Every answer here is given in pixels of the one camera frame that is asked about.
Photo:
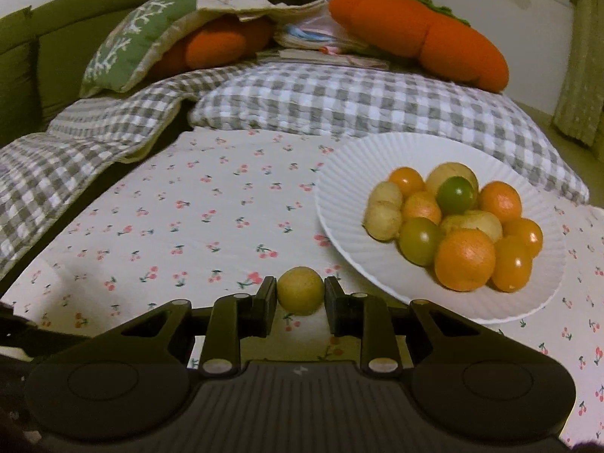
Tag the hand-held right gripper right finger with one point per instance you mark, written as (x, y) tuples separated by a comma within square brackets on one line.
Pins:
[(335, 306)]

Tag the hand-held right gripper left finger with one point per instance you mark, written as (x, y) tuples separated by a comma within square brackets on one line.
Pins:
[(266, 306)]

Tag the white ribbed plate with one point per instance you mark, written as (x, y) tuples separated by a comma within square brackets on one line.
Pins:
[(349, 207)]

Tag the large orange tangerine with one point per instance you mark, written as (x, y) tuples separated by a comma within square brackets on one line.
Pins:
[(465, 259)]

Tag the large yellow pear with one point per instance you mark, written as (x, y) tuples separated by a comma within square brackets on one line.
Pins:
[(443, 174), (476, 224)]

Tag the bright green tangerine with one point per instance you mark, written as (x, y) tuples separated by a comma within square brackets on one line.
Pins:
[(455, 194)]

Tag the cherry print cloth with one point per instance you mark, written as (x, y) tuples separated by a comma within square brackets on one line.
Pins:
[(188, 226)]

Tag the grey checked blanket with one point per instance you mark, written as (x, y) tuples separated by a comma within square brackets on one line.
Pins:
[(71, 151)]

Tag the grey checked pillow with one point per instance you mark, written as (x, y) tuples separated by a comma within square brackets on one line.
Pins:
[(330, 99)]

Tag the small orange cushion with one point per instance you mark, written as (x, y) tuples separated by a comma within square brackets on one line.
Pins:
[(217, 42)]

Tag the pile of papers and packets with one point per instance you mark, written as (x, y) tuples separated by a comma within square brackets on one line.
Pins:
[(306, 33)]

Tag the green sofa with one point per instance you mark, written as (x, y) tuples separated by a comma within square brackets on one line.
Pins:
[(28, 56)]

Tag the large orange persimmon cushion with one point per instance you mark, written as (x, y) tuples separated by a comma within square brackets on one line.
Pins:
[(401, 23)]

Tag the green embroidered cushion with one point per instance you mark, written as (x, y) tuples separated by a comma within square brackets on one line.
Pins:
[(132, 42)]

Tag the beige curtain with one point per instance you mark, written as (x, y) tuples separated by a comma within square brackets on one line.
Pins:
[(583, 80)]

